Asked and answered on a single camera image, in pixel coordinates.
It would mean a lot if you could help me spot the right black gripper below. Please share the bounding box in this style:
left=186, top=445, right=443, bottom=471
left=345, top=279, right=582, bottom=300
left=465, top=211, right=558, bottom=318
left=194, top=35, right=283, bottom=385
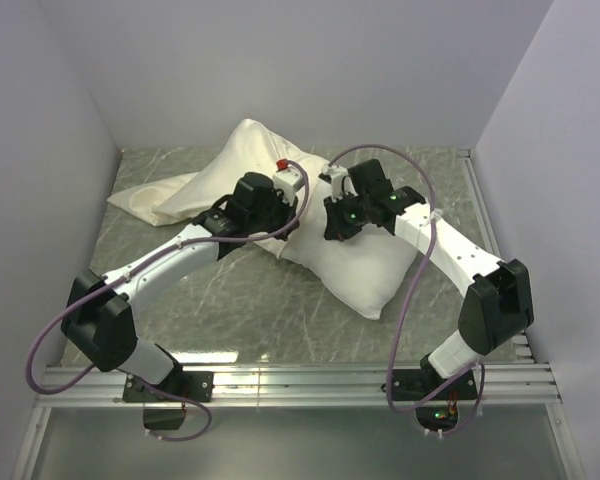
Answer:
left=323, top=190, right=371, bottom=243

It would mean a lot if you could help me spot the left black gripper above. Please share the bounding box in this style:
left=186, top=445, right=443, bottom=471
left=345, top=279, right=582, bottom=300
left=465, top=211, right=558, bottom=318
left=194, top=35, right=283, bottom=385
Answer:
left=248, top=189, right=301, bottom=243

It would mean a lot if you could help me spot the white pillow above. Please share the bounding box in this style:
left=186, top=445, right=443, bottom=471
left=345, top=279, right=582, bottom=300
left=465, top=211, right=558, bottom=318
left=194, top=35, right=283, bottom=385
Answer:
left=281, top=218, right=417, bottom=320

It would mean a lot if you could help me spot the cream pillowcase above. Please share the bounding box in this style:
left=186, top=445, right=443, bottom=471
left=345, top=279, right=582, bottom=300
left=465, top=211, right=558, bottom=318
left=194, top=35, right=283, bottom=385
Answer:
left=107, top=119, right=330, bottom=266

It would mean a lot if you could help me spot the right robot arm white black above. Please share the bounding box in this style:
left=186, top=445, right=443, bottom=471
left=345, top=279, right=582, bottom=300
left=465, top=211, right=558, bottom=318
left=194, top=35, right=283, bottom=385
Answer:
left=320, top=159, right=534, bottom=400

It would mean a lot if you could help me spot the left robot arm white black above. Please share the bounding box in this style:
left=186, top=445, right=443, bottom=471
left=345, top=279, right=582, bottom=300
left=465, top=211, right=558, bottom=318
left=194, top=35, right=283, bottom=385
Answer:
left=61, top=168, right=308, bottom=402

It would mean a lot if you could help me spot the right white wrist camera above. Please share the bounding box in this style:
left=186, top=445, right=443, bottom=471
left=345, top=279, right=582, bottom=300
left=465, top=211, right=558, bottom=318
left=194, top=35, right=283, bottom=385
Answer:
left=319, top=164, right=356, bottom=201

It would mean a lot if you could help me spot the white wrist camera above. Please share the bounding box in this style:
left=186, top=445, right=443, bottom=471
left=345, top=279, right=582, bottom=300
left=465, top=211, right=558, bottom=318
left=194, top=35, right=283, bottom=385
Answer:
left=319, top=164, right=356, bottom=201
left=272, top=159, right=305, bottom=205

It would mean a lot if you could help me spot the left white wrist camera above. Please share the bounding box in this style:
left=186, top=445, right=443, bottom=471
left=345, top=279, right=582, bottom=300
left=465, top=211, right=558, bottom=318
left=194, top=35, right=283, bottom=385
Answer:
left=272, top=159, right=305, bottom=205

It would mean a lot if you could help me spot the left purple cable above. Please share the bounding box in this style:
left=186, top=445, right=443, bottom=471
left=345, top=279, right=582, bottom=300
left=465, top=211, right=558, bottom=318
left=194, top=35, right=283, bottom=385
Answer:
left=25, top=159, right=311, bottom=442

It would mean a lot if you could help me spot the purple cable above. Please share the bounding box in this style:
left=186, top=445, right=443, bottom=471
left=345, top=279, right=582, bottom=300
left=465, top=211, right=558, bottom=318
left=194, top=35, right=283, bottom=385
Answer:
left=25, top=159, right=311, bottom=442
left=324, top=144, right=484, bottom=436

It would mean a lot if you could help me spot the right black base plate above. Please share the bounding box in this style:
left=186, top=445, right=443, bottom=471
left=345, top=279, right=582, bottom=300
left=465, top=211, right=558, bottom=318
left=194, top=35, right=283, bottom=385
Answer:
left=391, top=368, right=478, bottom=402

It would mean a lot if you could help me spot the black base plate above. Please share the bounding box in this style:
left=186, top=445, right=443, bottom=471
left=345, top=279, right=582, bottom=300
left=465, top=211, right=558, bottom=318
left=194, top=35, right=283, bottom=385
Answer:
left=391, top=368, right=478, bottom=402
left=122, top=371, right=214, bottom=403

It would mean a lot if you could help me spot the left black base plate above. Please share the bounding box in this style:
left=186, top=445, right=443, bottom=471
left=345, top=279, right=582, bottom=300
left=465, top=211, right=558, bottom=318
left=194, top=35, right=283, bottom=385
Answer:
left=122, top=371, right=214, bottom=403

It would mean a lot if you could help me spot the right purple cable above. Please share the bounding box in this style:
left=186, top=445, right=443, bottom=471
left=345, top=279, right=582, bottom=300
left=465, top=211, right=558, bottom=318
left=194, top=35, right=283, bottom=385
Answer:
left=324, top=144, right=484, bottom=436

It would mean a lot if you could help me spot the aluminium front rail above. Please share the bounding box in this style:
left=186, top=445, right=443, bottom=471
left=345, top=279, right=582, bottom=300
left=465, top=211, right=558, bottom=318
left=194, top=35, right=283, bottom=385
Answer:
left=35, top=363, right=561, bottom=408

